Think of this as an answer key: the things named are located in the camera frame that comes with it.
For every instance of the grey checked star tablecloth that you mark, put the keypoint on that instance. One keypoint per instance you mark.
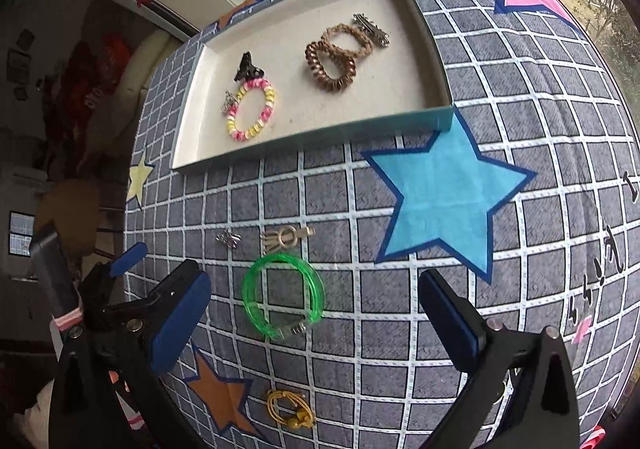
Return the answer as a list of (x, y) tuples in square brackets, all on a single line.
[(350, 359)]

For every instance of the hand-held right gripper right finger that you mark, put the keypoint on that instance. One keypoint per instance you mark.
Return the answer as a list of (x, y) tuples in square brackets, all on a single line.
[(450, 324)]

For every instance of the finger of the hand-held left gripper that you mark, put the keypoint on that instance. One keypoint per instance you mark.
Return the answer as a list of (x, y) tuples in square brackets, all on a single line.
[(127, 259)]

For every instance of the wooden chair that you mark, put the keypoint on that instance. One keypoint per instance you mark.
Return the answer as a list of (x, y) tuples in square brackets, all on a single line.
[(70, 209)]

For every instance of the grey rectangular tray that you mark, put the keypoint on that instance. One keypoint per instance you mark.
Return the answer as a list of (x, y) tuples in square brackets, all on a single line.
[(300, 119)]

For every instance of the black hair claw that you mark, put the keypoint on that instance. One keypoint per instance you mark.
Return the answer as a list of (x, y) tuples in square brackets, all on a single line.
[(247, 69)]

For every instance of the framed wall picture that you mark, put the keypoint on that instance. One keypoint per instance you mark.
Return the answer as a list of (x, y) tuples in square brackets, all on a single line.
[(19, 65)]

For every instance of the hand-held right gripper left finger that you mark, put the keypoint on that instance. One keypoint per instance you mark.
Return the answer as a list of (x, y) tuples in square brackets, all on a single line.
[(180, 324)]

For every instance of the dark red blanket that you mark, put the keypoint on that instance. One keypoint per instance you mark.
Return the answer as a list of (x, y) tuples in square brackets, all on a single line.
[(70, 94)]

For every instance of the red patterned cushion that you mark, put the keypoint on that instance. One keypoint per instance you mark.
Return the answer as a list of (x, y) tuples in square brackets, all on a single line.
[(112, 59)]

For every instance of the cream sofa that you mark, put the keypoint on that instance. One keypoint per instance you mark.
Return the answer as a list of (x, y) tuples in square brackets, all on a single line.
[(145, 79)]

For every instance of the red white object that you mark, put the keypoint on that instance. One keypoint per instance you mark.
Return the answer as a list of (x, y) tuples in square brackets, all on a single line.
[(599, 440)]

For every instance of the silver bar hair clip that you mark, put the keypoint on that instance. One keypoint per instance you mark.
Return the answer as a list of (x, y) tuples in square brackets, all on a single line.
[(371, 30)]

